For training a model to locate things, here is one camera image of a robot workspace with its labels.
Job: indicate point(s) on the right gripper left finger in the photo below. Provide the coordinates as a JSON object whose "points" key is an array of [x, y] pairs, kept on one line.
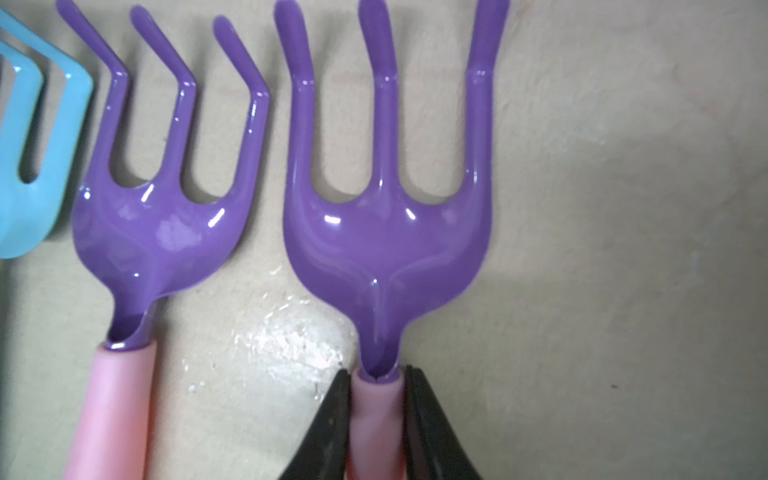
{"points": [[322, 454]]}

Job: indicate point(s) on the purple rake pink handle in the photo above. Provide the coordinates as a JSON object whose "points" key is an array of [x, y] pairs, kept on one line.
{"points": [[384, 259]]}

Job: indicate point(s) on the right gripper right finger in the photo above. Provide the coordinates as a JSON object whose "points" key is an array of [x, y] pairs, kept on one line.
{"points": [[432, 449]]}

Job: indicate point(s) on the purple trowel pink handle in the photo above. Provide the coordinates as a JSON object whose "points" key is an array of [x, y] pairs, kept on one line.
{"points": [[149, 242]]}

